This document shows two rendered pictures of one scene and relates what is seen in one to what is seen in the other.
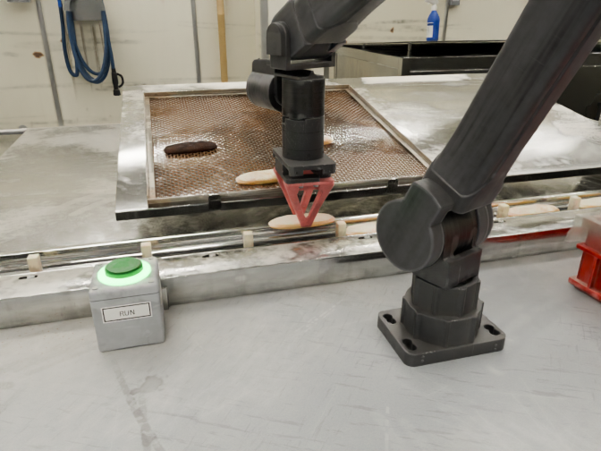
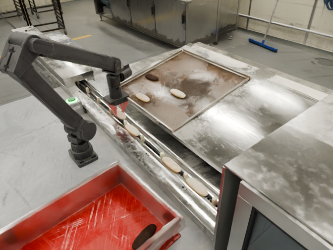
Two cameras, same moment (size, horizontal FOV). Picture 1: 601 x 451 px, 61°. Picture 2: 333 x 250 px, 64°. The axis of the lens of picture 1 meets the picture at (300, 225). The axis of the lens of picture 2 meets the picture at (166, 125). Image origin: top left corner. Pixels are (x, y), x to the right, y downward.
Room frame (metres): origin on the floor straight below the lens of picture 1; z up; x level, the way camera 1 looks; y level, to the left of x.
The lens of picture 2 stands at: (0.51, -1.05, 1.57)
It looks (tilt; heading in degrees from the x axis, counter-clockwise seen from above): 36 degrees down; 69
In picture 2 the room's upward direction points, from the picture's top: 2 degrees counter-clockwise
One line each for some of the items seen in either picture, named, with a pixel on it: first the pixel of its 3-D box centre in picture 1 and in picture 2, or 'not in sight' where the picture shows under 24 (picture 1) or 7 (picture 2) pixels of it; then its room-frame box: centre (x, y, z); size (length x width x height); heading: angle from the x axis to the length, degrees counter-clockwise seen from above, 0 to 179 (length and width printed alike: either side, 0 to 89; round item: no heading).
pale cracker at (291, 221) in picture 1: (301, 219); (119, 113); (0.68, 0.00, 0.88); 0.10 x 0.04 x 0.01; 105
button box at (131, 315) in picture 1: (131, 313); (75, 109); (0.49, 0.19, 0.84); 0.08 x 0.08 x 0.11; 15
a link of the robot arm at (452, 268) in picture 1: (430, 236); (80, 130); (0.50, -0.14, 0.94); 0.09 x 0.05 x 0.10; 37
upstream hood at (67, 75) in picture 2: not in sight; (45, 50); (0.40, 1.03, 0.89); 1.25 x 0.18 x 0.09; 105
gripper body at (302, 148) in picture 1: (302, 141); (115, 92); (0.68, 0.00, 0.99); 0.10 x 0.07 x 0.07; 16
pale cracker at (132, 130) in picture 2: (375, 227); (132, 129); (0.71, -0.11, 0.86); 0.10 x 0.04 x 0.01; 105
